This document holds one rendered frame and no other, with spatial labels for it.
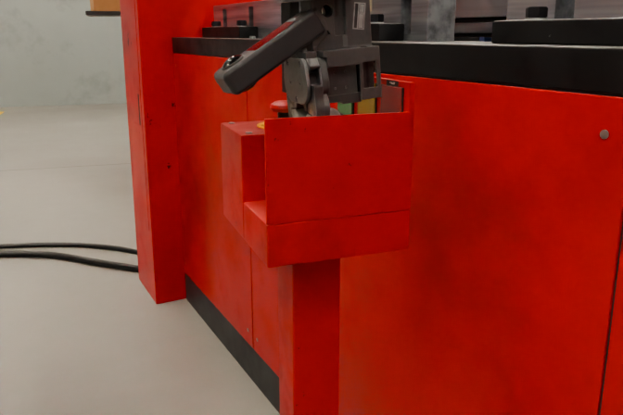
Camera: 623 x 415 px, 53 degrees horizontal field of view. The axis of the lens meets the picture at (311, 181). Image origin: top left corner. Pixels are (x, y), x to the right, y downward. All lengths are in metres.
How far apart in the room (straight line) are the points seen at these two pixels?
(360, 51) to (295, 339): 0.34
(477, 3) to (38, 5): 7.38
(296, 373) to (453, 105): 0.40
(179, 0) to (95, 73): 6.40
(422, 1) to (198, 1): 1.09
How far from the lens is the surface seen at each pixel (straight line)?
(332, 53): 0.62
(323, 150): 0.61
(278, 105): 0.73
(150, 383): 1.75
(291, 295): 0.73
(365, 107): 0.74
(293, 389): 0.79
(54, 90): 8.44
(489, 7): 1.35
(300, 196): 0.61
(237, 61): 0.61
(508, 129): 0.77
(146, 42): 2.00
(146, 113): 2.01
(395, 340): 1.04
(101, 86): 8.40
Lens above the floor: 0.89
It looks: 14 degrees down
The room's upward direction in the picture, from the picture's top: straight up
